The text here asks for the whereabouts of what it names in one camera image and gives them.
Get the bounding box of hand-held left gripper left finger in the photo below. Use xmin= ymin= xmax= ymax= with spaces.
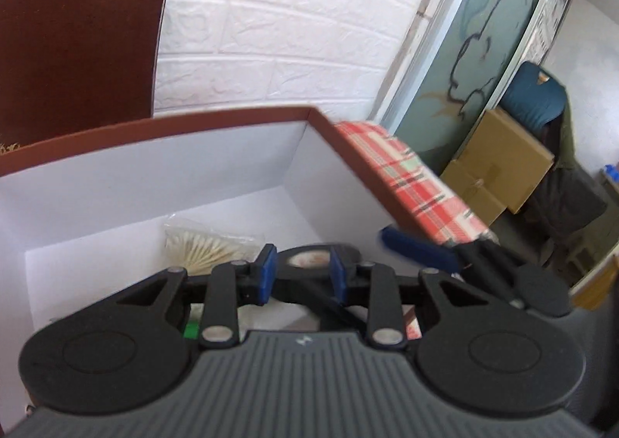
xmin=116 ymin=244 xmax=279 ymax=350

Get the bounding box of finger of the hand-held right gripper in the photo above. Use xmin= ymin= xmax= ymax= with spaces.
xmin=379 ymin=224 xmax=522 ymax=285

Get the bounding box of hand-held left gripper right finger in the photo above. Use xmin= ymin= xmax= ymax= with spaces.
xmin=329 ymin=244 xmax=488 ymax=350

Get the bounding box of black round handled object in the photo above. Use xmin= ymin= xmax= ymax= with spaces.
xmin=275 ymin=244 xmax=363 ymax=330

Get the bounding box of brown cardboard box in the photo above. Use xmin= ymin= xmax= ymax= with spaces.
xmin=0 ymin=106 xmax=491 ymax=429

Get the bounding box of tan wooden panel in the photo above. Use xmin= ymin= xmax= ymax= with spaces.
xmin=573 ymin=254 xmax=619 ymax=311

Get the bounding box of bag of cotton swabs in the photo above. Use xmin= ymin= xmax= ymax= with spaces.
xmin=162 ymin=216 xmax=259 ymax=275

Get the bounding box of red plaid bed sheet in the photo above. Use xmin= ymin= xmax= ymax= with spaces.
xmin=336 ymin=121 xmax=499 ymax=246

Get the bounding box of small tan cardboard box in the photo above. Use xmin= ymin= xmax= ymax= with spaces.
xmin=440 ymin=158 xmax=508 ymax=227

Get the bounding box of small green item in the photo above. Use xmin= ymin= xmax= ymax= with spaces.
xmin=183 ymin=305 xmax=201 ymax=339

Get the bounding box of dark clothing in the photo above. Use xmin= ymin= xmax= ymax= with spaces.
xmin=525 ymin=100 xmax=608 ymax=256

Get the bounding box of large tan cardboard box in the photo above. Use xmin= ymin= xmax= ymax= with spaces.
xmin=463 ymin=108 xmax=556 ymax=215

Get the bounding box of glass door with cartoon drawing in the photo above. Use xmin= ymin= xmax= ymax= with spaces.
xmin=382 ymin=0 xmax=577 ymax=178

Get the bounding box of brown wooden headboard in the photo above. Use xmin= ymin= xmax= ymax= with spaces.
xmin=0 ymin=0 xmax=173 ymax=155

